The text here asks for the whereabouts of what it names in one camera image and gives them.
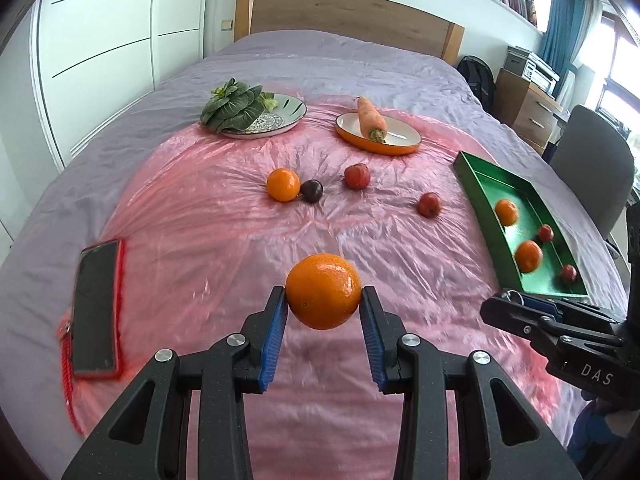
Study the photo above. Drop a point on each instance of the white printer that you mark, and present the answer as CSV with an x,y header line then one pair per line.
x,y
530,67

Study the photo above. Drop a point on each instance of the carrot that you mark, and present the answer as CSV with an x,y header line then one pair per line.
x,y
370,117

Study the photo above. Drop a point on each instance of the wall socket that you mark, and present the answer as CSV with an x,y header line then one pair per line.
x,y
227,24

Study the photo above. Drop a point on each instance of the grey office chair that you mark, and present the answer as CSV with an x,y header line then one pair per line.
x,y
590,170

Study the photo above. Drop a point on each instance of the smartphone in red case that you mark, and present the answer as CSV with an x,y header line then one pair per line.
x,y
95,310

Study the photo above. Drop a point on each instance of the blue curtain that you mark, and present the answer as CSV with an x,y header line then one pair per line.
x,y
560,35

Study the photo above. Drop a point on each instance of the dark purple plum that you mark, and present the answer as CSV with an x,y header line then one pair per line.
x,y
311,191

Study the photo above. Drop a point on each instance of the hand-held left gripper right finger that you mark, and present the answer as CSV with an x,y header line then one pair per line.
x,y
375,340

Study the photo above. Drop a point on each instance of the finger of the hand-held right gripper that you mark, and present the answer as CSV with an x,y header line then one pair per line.
x,y
505,312
585,312

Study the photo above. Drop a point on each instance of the wooden headboard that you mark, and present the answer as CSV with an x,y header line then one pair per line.
x,y
350,15

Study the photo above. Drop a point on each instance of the white patterned plate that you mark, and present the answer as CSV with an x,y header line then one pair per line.
x,y
286,115

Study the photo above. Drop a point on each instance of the small red apple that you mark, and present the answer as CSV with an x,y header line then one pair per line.
x,y
546,233
429,204
357,176
568,273

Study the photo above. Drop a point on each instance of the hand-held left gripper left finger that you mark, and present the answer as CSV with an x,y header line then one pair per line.
x,y
272,340

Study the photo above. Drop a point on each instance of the orange rimmed dish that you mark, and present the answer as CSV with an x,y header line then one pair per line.
x,y
402,135

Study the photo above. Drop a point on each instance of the window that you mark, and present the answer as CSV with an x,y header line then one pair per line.
x,y
622,75

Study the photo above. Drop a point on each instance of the green tray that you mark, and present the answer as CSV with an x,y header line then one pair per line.
x,y
487,180

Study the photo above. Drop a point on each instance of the small bok choy piece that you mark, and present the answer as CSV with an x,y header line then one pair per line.
x,y
269,101

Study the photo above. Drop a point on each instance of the white wardrobe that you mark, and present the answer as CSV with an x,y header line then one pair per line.
x,y
100,35

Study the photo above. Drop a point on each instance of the small orange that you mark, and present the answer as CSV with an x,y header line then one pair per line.
x,y
506,211

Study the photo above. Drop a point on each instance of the black backpack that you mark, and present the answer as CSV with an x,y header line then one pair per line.
x,y
475,82

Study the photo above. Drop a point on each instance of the wooden drawer cabinet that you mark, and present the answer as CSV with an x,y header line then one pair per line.
x,y
525,105

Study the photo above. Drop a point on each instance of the pink plastic sheet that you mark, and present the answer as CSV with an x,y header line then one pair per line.
x,y
200,240

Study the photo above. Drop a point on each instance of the person's right forearm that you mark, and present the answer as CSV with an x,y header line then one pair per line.
x,y
595,435

